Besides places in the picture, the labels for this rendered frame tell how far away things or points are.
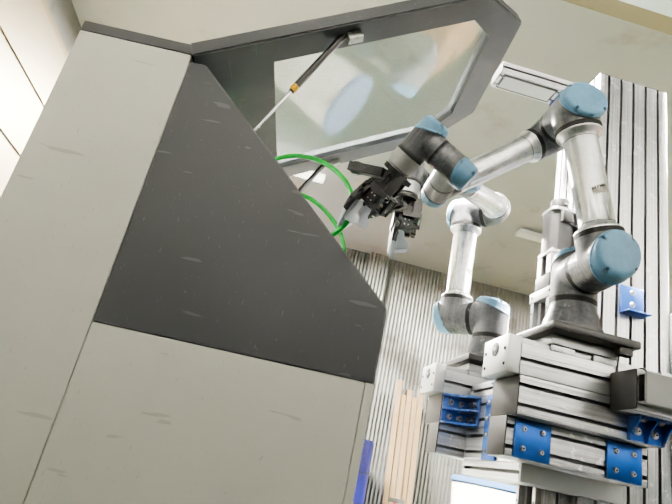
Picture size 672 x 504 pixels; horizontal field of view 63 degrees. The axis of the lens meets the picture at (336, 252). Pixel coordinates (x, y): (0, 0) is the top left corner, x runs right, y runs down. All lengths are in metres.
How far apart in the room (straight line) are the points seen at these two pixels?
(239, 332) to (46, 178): 0.55
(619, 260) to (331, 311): 0.67
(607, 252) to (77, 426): 1.17
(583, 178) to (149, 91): 1.07
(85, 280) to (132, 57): 0.56
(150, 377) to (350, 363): 0.39
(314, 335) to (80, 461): 0.49
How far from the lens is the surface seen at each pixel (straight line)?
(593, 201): 1.48
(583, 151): 1.53
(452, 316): 1.99
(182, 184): 1.28
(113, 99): 1.43
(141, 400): 1.16
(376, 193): 1.40
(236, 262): 1.19
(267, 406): 1.13
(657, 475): 1.77
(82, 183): 1.34
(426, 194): 1.51
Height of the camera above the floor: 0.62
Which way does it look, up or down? 21 degrees up
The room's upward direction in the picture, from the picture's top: 13 degrees clockwise
